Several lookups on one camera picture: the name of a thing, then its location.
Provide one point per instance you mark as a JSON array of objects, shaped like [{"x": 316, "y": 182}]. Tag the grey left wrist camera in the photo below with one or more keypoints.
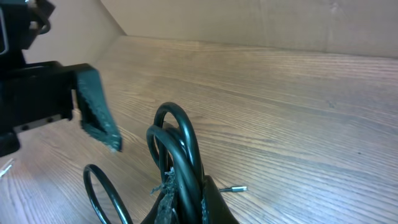
[{"x": 22, "y": 21}]

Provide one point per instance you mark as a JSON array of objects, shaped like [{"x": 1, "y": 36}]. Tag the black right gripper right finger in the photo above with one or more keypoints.
[{"x": 214, "y": 208}]

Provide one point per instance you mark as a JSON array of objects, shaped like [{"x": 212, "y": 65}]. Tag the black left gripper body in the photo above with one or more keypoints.
[{"x": 35, "y": 96}]

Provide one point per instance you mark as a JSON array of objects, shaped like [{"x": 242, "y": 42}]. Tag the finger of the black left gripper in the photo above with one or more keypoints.
[{"x": 96, "y": 118}]

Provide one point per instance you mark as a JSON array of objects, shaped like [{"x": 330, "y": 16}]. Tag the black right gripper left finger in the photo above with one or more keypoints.
[{"x": 164, "y": 209}]

